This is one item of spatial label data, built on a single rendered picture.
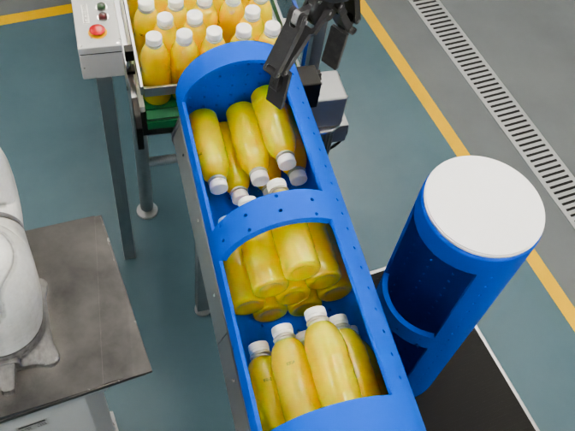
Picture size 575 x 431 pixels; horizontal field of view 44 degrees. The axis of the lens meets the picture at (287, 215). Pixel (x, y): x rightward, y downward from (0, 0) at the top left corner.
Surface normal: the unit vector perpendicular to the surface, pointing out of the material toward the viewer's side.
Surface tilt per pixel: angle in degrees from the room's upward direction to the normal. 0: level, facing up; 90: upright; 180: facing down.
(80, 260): 5
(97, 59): 90
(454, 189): 0
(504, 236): 0
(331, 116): 90
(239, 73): 90
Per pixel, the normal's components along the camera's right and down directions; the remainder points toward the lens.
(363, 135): 0.11, -0.56
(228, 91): 0.25, 0.82
